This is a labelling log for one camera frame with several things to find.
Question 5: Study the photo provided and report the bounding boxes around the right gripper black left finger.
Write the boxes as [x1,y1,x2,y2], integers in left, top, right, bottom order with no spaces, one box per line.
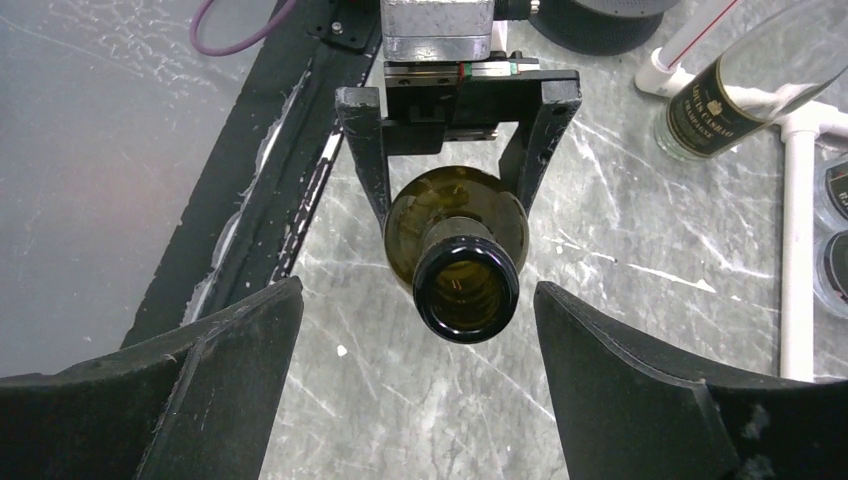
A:
[1,277,304,479]

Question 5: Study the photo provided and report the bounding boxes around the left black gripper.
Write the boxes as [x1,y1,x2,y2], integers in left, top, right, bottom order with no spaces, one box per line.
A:
[335,1,582,232]

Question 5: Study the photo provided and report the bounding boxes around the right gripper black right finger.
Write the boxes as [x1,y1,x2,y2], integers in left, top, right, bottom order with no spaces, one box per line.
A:
[534,281,847,479]

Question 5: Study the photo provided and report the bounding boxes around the dark bottle silver cap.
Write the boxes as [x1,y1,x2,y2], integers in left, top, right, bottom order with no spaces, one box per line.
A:
[382,165,530,344]

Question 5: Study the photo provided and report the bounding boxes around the clear bottle dark label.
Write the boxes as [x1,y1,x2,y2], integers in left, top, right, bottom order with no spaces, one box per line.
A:
[813,230,847,320]

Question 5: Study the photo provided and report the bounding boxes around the clear bottle red green label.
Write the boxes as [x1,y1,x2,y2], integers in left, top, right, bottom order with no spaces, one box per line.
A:
[813,153,847,231]

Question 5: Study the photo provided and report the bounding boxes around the standing clear empty bottle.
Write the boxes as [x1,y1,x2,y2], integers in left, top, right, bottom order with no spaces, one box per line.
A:
[654,0,847,161]

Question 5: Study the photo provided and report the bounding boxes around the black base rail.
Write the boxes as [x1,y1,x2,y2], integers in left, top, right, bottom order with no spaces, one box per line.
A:
[124,1,381,346]

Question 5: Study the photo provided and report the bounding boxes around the white pvc pipe frame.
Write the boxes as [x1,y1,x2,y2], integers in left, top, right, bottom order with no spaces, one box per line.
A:
[634,1,847,383]

